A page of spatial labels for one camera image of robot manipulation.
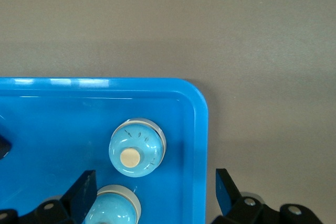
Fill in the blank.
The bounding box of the light blue call bell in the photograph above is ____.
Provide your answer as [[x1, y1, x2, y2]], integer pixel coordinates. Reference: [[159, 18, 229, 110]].
[[84, 184, 142, 224], [109, 117, 167, 178]]

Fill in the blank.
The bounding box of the blue plastic tray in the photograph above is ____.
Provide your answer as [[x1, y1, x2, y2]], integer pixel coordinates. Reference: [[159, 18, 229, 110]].
[[0, 77, 209, 224]]

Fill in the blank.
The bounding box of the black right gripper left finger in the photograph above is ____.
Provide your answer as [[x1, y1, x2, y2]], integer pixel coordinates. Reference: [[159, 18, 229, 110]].
[[0, 170, 97, 224]]

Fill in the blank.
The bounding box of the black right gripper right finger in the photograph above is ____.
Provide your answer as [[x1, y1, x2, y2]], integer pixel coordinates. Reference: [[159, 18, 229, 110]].
[[212, 168, 326, 224]]

